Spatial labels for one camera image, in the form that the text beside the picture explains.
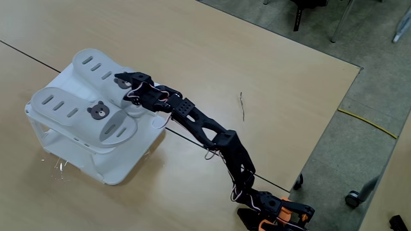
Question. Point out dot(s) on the white bear slipper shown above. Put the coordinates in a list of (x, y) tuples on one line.
[(64, 110), (93, 69)]

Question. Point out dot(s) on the white plastic box shelf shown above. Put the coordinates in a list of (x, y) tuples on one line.
[(128, 154)]

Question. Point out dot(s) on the black chair part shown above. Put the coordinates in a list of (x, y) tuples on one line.
[(298, 19)]

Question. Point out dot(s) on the black caster wheel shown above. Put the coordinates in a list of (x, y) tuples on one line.
[(298, 183)]

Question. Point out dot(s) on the metal chair leg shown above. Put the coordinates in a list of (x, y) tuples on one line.
[(341, 20)]

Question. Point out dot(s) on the grey caster wheel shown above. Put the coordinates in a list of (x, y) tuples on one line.
[(352, 199)]

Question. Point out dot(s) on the grey furniture leg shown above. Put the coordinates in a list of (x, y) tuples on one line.
[(369, 189)]

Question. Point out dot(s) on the pale grey folded umbrella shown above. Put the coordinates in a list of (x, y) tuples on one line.
[(403, 25)]

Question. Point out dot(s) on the black object on floor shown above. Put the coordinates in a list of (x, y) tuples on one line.
[(398, 223)]

